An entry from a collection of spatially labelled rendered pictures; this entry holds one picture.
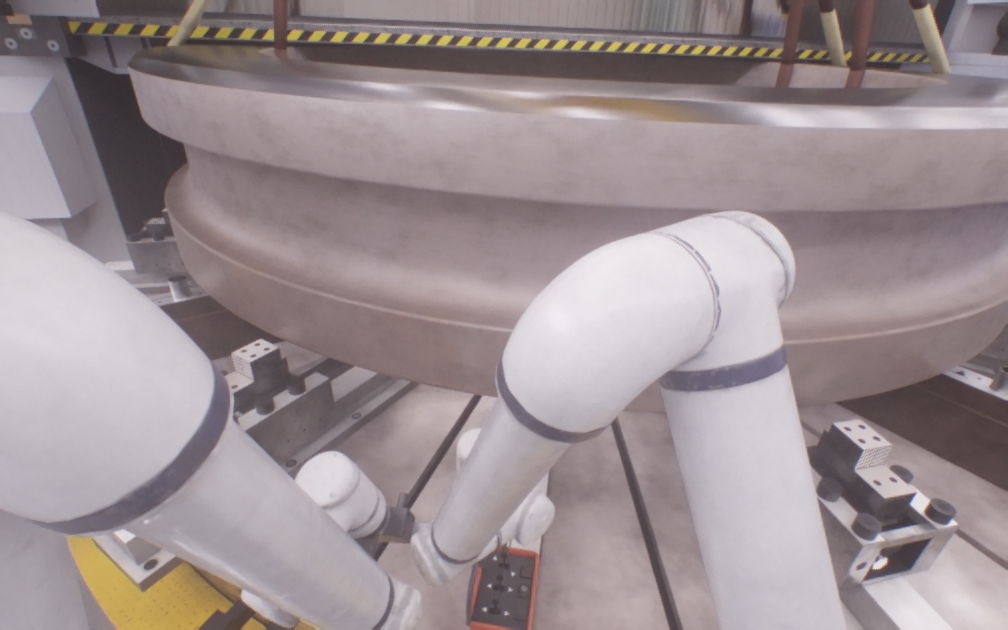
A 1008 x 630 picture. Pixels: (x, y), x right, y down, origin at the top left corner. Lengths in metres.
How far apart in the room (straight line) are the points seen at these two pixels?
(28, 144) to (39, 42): 0.62
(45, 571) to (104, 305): 0.26
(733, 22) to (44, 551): 5.07
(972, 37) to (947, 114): 3.62
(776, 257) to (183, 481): 0.48
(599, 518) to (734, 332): 1.67
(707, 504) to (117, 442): 0.46
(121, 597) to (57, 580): 2.07
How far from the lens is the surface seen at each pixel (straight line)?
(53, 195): 4.58
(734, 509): 0.53
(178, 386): 0.32
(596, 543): 2.02
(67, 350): 0.30
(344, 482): 0.79
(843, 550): 1.92
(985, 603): 2.49
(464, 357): 1.61
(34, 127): 4.49
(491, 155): 1.36
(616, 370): 0.39
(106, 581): 2.68
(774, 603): 0.58
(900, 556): 2.17
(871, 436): 1.99
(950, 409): 2.94
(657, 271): 0.40
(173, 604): 2.49
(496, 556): 1.35
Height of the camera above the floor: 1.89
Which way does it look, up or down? 29 degrees down
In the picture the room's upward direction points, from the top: 2 degrees clockwise
